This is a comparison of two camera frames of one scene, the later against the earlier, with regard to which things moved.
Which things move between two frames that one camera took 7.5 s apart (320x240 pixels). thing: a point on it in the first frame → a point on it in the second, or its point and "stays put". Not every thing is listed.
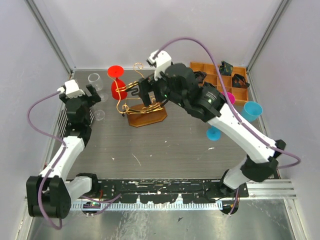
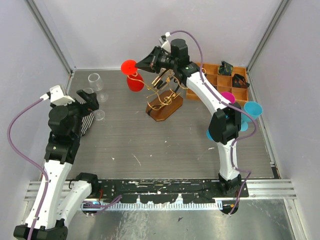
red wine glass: [118, 91] → [135, 81]
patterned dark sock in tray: [225, 69] stays put
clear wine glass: [95, 80] stays put
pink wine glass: [231, 97] stays put
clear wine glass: [99, 114] stays put
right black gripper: [144, 85] → [150, 62]
